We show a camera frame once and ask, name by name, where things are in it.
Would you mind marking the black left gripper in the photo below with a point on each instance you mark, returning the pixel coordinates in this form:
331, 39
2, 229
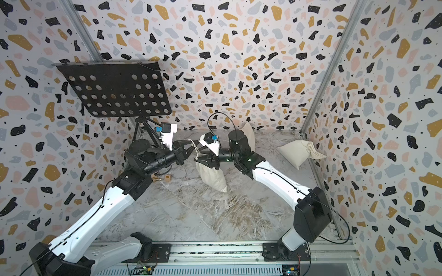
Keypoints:
179, 153

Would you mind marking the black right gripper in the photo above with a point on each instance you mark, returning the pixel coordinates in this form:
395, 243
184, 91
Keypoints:
210, 159

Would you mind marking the cream cloth bag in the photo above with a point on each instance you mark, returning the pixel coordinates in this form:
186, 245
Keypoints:
299, 151
214, 178

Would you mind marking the cream drawstring soil bag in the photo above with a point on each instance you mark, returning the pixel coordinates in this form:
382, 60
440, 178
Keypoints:
248, 132

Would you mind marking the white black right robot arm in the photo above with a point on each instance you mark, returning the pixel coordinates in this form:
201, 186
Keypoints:
312, 213

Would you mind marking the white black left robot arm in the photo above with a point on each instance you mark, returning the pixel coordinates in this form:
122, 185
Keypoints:
68, 254

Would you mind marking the black music stand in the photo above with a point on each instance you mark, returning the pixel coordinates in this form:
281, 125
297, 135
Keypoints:
119, 89

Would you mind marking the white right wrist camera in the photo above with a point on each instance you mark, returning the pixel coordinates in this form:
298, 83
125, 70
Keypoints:
210, 141

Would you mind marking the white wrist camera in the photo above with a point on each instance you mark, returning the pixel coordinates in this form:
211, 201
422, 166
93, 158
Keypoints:
210, 141
166, 132

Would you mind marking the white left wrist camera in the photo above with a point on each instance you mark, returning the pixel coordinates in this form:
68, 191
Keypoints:
166, 132

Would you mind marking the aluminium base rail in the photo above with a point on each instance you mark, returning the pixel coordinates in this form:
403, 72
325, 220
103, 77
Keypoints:
242, 258

